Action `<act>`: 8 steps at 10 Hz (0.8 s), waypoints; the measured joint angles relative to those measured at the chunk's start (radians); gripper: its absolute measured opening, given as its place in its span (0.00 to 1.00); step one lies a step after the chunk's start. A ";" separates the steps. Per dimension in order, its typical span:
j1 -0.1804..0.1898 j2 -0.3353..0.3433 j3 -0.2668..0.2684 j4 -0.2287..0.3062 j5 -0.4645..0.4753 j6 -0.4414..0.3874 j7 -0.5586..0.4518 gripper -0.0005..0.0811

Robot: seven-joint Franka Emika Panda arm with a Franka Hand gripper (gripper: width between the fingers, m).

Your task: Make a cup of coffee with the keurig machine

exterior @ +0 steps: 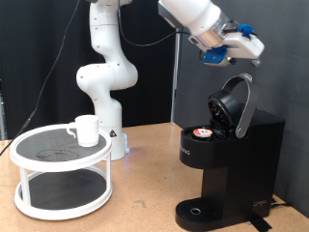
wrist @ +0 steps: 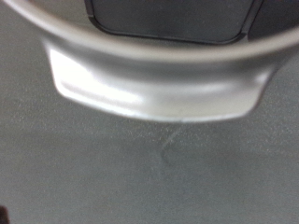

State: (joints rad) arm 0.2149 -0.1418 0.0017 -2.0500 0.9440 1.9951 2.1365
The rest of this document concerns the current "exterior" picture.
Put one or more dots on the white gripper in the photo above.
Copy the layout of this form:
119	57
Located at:
246	46

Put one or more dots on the coffee pod with orange lid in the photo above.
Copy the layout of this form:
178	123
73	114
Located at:
202	132

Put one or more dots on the black Keurig coffee machine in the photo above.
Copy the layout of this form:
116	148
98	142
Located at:
241	167

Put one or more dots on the white mug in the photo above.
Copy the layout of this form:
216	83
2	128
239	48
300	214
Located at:
87	130

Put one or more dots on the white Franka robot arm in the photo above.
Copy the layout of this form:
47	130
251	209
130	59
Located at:
106	74

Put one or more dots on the silver vertical pole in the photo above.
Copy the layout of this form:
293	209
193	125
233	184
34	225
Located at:
176	80

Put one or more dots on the black tape strip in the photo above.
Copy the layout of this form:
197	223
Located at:
259	224

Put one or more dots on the white two-tier turntable stand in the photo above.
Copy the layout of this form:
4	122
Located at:
61	162

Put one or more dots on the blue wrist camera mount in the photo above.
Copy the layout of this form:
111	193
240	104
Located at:
215	54

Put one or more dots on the grey metal frame post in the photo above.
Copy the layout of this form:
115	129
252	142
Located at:
1	119

